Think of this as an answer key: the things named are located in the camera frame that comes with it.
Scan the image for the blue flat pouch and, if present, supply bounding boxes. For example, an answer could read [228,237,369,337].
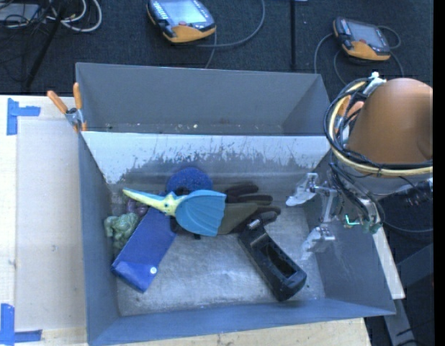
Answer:
[110,206,179,294]

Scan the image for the purple toy grapes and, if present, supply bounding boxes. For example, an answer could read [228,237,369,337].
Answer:
[126,198,149,217]

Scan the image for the black glove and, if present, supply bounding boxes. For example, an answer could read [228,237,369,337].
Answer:
[217,182,282,236]

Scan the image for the green toy frog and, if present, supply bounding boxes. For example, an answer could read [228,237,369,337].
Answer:
[103,212,140,251]

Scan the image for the black plastic tool handle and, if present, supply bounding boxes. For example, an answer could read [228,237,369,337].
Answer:
[237,218,308,303]

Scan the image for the grey metal bin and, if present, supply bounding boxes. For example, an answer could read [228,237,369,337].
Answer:
[75,62,397,346]

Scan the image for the pale wood board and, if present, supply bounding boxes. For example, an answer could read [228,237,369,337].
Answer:
[13,115,87,333]

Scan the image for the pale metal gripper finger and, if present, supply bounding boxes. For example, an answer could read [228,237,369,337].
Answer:
[300,225,336,261]
[285,172,319,208]

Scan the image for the blue and yellow toy fish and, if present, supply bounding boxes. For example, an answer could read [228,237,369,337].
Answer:
[122,187,228,238]

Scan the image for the blue ring sponge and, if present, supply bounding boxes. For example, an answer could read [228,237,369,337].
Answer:
[166,167,214,196]

